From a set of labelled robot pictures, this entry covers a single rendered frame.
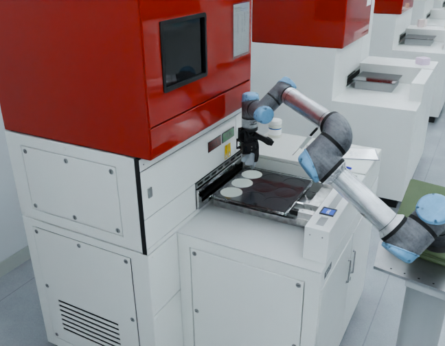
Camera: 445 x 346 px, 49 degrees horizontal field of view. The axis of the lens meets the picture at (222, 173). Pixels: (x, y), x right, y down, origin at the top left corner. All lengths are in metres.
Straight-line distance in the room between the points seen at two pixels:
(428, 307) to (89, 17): 1.63
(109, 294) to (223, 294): 0.49
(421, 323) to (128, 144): 1.33
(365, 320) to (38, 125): 2.00
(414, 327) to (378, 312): 0.86
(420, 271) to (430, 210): 0.26
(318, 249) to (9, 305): 2.00
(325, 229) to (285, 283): 0.27
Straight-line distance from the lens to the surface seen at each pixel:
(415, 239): 1.78
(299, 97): 1.96
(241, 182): 2.27
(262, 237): 2.00
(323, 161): 1.74
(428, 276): 1.92
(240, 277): 2.00
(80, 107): 1.84
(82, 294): 2.33
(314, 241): 1.84
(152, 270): 1.98
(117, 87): 1.70
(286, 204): 2.10
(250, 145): 2.17
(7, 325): 3.08
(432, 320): 2.15
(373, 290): 3.18
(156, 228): 1.92
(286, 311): 1.99
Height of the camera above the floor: 1.88
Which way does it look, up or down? 24 degrees down
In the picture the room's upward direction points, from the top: 1 degrees counter-clockwise
